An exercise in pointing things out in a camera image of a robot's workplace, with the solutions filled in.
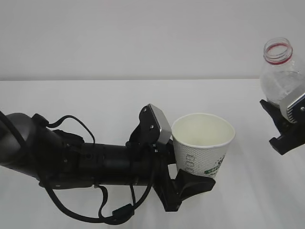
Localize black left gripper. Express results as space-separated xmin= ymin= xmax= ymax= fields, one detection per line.
xmin=128 ymin=138 xmax=216 ymax=206

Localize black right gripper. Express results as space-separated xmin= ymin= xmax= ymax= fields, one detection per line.
xmin=260 ymin=99 xmax=305 ymax=155

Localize clear plastic water bottle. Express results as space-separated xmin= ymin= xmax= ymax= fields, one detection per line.
xmin=259 ymin=37 xmax=305 ymax=107

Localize white paper cup green logo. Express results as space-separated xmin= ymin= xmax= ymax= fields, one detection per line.
xmin=172 ymin=113 xmax=236 ymax=179

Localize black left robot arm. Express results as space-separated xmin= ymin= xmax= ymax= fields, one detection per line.
xmin=0 ymin=107 xmax=215 ymax=211

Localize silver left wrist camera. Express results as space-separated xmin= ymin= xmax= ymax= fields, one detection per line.
xmin=129 ymin=104 xmax=172 ymax=145

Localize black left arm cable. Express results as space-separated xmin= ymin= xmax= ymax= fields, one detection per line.
xmin=33 ymin=114 xmax=158 ymax=225

